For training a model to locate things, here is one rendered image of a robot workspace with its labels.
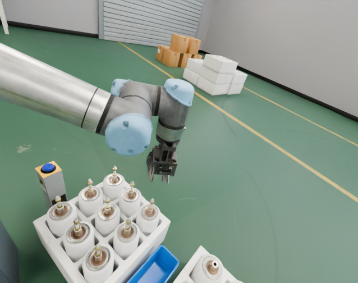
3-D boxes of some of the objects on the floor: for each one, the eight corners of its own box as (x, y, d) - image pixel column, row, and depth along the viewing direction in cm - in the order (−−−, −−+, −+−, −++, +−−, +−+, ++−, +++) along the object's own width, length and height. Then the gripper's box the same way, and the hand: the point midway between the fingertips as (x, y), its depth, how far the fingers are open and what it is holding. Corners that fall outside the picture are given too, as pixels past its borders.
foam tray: (93, 321, 64) (91, 307, 54) (41, 243, 79) (32, 221, 69) (164, 240, 93) (170, 221, 83) (115, 194, 108) (116, 173, 98)
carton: (166, 59, 439) (168, 46, 422) (171, 62, 425) (174, 49, 408) (155, 58, 422) (157, 44, 405) (160, 62, 407) (163, 47, 391)
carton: (177, 67, 400) (180, 53, 383) (168, 67, 386) (171, 51, 369) (170, 63, 417) (173, 49, 401) (161, 62, 404) (164, 48, 387)
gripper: (149, 143, 46) (140, 195, 58) (189, 147, 49) (173, 196, 61) (149, 126, 53) (141, 175, 65) (185, 131, 56) (171, 177, 68)
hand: (157, 177), depth 65 cm, fingers open, 3 cm apart
